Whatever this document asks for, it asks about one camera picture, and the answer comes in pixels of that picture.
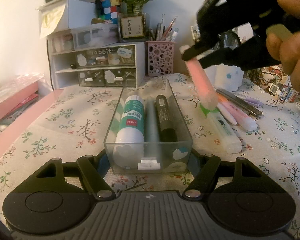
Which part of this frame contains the white drawer organizer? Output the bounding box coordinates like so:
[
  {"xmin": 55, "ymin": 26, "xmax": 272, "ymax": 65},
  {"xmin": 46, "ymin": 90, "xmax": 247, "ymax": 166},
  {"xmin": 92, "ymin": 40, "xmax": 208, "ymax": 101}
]
[{"xmin": 47, "ymin": 29, "xmax": 146, "ymax": 89}]

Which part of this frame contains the pink box in plastic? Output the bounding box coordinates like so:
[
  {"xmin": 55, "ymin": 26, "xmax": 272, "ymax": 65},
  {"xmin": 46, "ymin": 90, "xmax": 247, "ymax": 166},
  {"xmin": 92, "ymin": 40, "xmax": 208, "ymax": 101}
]
[{"xmin": 0, "ymin": 73, "xmax": 44, "ymax": 121}]

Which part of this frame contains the pink perforated pen cup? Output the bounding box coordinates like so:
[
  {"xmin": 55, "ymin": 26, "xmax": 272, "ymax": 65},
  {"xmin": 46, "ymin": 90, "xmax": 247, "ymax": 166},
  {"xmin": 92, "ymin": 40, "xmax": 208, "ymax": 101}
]
[{"xmin": 146, "ymin": 41, "xmax": 175, "ymax": 76}]

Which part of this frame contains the framed calligraphy planter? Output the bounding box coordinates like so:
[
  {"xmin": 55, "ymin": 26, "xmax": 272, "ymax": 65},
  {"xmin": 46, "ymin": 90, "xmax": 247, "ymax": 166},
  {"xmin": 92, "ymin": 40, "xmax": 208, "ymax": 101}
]
[{"xmin": 117, "ymin": 13, "xmax": 147, "ymax": 42}]

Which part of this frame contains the clear plastic storage box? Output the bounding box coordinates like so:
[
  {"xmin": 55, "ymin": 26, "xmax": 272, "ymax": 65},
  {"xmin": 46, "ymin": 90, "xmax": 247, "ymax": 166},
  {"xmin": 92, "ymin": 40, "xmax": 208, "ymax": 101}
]
[{"xmin": 71, "ymin": 23, "xmax": 119, "ymax": 50}]

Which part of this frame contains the pink desk mat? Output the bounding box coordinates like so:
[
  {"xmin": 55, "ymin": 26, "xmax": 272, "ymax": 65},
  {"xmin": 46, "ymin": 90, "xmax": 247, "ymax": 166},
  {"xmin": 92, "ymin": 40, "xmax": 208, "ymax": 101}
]
[{"xmin": 0, "ymin": 89, "xmax": 63, "ymax": 158}]

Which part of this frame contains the floral table cloth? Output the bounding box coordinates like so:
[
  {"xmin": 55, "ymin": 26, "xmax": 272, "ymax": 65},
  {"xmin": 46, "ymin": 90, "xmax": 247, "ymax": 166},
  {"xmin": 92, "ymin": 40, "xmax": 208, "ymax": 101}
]
[{"xmin": 0, "ymin": 73, "xmax": 300, "ymax": 239}]

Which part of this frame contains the white storage box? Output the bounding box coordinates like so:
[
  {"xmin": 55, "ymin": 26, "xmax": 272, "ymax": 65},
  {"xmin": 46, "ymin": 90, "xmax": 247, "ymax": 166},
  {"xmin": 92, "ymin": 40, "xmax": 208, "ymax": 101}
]
[{"xmin": 37, "ymin": 0, "xmax": 97, "ymax": 33}]

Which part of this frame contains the clear plastic organizer tray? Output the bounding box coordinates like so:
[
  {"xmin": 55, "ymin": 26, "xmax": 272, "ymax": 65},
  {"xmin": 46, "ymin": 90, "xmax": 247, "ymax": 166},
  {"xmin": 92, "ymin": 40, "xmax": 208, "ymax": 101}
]
[{"xmin": 104, "ymin": 77, "xmax": 192, "ymax": 175}]

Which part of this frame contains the white green glue stick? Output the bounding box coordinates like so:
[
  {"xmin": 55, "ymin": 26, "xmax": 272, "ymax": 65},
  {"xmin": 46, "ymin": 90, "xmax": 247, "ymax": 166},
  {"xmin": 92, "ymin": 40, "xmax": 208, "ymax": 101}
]
[{"xmin": 113, "ymin": 94, "xmax": 145, "ymax": 170}]

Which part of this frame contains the white flower-shaped pen holder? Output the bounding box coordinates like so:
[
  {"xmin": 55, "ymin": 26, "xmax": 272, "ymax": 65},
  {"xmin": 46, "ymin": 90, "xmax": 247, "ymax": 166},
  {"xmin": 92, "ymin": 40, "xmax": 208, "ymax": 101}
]
[{"xmin": 204, "ymin": 64, "xmax": 244, "ymax": 92}]

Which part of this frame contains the orange pink highlighter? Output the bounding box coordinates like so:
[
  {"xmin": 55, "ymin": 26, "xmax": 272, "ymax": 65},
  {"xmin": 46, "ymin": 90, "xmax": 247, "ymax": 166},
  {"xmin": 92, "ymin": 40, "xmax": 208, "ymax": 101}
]
[{"xmin": 218, "ymin": 94, "xmax": 258, "ymax": 132}]

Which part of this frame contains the purple clear pen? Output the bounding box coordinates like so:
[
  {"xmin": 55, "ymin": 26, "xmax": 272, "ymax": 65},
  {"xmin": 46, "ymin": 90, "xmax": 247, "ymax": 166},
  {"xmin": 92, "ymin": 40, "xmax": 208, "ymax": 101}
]
[{"xmin": 232, "ymin": 93, "xmax": 264, "ymax": 108}]

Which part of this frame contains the colourful rubik cube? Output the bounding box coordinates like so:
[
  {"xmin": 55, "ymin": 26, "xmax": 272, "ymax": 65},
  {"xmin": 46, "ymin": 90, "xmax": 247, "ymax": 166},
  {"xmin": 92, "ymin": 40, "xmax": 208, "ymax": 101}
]
[{"xmin": 100, "ymin": 0, "xmax": 121, "ymax": 24}]

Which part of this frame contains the green cap highlighter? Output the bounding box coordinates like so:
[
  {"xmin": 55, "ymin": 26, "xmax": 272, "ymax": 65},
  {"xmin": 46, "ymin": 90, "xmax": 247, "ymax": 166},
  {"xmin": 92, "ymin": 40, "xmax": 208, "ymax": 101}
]
[{"xmin": 200, "ymin": 104, "xmax": 242, "ymax": 154}]

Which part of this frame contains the pale pink pen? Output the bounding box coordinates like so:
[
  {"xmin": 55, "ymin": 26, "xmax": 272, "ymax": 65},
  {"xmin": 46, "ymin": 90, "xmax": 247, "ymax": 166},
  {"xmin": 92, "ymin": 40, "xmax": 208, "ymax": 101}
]
[{"xmin": 217, "ymin": 102, "xmax": 238, "ymax": 126}]

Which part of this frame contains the cartoon cover book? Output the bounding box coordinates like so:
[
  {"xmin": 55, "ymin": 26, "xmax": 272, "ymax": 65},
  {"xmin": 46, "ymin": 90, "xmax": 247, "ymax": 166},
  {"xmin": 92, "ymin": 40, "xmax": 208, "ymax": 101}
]
[{"xmin": 245, "ymin": 64, "xmax": 299, "ymax": 103}]

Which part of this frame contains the black magnifying glass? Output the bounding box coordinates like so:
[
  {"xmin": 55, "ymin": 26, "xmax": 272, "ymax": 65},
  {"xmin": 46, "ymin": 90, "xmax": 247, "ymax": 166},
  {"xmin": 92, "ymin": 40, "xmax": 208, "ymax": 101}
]
[{"xmin": 216, "ymin": 30, "xmax": 241, "ymax": 50}]

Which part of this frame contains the person right hand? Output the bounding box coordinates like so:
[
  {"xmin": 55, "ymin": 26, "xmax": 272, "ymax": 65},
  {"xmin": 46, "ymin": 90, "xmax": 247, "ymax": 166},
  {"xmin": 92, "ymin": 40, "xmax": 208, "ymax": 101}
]
[{"xmin": 266, "ymin": 0, "xmax": 300, "ymax": 93}]

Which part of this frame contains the black marker pen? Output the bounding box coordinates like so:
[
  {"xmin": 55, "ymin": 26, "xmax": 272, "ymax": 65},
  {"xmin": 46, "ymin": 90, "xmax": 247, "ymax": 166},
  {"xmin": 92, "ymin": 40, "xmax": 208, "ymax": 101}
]
[{"xmin": 155, "ymin": 95, "xmax": 178, "ymax": 142}]

